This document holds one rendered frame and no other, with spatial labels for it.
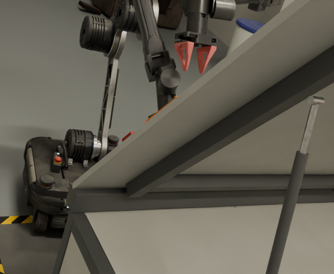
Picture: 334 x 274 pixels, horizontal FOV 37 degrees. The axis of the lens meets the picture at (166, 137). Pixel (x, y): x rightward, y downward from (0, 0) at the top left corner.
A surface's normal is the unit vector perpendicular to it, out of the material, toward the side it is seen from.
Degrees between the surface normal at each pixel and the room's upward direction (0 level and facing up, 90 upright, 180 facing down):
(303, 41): 128
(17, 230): 0
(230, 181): 38
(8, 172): 0
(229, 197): 90
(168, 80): 51
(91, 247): 0
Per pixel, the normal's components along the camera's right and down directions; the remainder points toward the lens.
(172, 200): 0.43, 0.51
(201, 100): 0.16, 0.93
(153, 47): 0.19, -0.01
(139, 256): 0.30, -0.86
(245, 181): 0.51, -0.37
